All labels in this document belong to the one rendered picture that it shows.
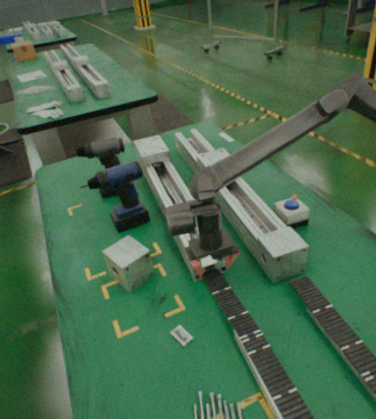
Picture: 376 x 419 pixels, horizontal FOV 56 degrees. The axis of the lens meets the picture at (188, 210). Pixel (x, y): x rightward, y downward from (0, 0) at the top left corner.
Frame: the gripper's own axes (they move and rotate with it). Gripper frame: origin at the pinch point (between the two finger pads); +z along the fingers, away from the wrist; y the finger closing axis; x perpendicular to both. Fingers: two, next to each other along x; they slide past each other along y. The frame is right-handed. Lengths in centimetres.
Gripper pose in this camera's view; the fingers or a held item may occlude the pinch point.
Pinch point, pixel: (213, 268)
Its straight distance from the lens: 93.3
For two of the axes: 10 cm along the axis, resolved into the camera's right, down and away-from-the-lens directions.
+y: -9.5, 2.6, -1.9
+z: 1.1, 8.1, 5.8
